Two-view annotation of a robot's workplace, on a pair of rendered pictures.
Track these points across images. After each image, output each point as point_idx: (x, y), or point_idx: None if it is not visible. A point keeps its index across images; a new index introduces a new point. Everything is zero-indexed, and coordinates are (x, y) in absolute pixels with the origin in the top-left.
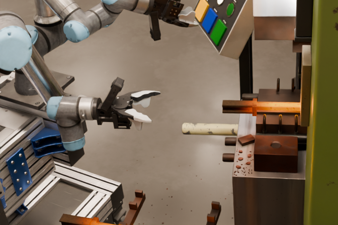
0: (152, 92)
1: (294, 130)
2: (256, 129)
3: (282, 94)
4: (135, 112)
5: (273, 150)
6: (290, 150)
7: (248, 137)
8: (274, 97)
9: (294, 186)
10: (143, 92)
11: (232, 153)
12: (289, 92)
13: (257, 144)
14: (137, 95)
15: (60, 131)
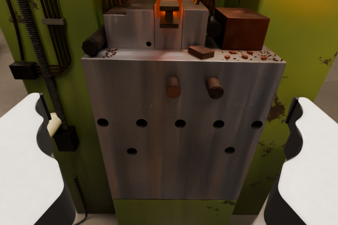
0: (38, 100)
1: (206, 6)
2: (207, 21)
3: (124, 8)
4: (315, 157)
5: (253, 12)
6: (244, 9)
7: (198, 47)
8: (137, 5)
9: None
10: (5, 145)
11: (213, 79)
12: (121, 6)
13: (249, 16)
14: (18, 190)
15: None
